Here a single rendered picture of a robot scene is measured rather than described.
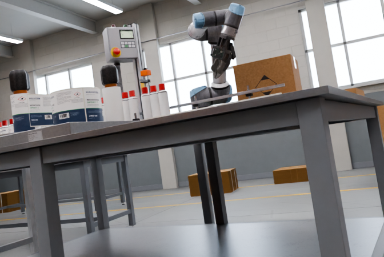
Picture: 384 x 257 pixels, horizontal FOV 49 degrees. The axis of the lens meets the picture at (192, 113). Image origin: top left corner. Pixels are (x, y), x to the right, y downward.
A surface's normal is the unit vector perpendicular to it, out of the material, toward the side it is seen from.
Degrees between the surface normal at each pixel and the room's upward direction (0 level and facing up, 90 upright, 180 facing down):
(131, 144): 90
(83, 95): 90
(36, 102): 90
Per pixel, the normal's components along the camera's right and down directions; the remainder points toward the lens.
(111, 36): 0.44, -0.14
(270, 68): -0.38, -0.02
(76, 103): 0.20, -0.11
